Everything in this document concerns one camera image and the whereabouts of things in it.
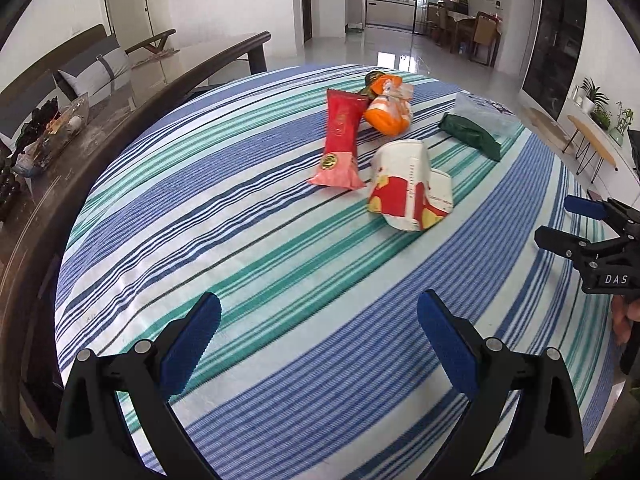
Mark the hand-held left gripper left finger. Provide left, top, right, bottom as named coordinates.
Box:
left=55, top=291, right=223, bottom=480

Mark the white television cabinet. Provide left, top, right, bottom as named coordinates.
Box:
left=555, top=95, right=640, bottom=196

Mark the striped tablecloth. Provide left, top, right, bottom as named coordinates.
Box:
left=54, top=64, right=626, bottom=480

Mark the potted plant black pot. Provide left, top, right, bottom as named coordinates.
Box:
left=0, top=157, right=21, bottom=221

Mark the plant in white pot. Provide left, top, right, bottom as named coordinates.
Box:
left=580, top=77, right=608, bottom=113

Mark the wooden dining chair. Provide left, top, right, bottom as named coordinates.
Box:
left=472, top=11, right=502, bottom=66
left=426, top=2, right=447, bottom=42

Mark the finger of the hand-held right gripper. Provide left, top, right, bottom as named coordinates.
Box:
left=564, top=196, right=640, bottom=237
left=534, top=226, right=602, bottom=264

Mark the glass fruit tray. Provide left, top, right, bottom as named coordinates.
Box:
left=12, top=92, right=91, bottom=171

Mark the person's right hand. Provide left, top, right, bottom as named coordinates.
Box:
left=611, top=294, right=632, bottom=346

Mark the orange snack packet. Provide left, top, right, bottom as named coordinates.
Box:
left=364, top=74, right=415, bottom=136

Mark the brown wooden sofa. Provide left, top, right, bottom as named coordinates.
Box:
left=0, top=24, right=177, bottom=151

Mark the white kitchen counter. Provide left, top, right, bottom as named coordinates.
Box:
left=365, top=0, right=417, bottom=29

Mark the dark green packet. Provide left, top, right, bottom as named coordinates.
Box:
left=439, top=113, right=502, bottom=162

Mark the clear plastic bag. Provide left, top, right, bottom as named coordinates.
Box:
left=452, top=91, right=518, bottom=141

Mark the beige floor rug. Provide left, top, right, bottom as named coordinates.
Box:
left=527, top=107, right=568, bottom=146

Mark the black glass cabinet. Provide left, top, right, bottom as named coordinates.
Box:
left=520, top=0, right=588, bottom=121

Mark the dining table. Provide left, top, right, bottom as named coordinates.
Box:
left=440, top=7, right=501, bottom=53

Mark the brown coffee table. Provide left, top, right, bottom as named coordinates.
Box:
left=0, top=31, right=272, bottom=441

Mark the long red snack packet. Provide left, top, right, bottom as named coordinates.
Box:
left=307, top=88, right=371, bottom=191

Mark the bamboo plant green pot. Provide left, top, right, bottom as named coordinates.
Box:
left=609, top=101, right=635, bottom=147

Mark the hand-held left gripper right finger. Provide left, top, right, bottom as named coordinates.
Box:
left=416, top=289, right=586, bottom=480

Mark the oval wooden side table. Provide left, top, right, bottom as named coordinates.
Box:
left=566, top=115, right=618, bottom=183

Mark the floral sofa cover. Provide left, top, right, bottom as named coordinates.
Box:
left=131, top=49, right=181, bottom=68

